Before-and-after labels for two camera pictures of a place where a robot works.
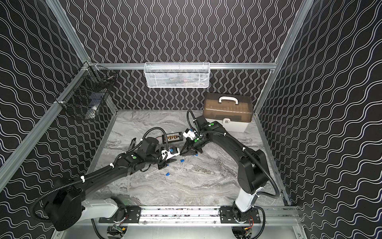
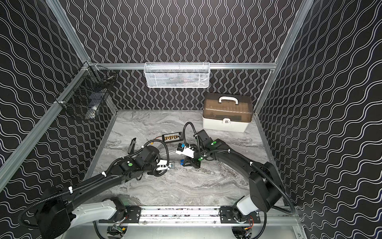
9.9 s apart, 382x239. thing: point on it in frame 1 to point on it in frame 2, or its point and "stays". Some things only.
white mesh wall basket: (176, 74) stays
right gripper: (189, 146) to (190, 161)
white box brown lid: (233, 111) stays
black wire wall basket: (85, 95) stays
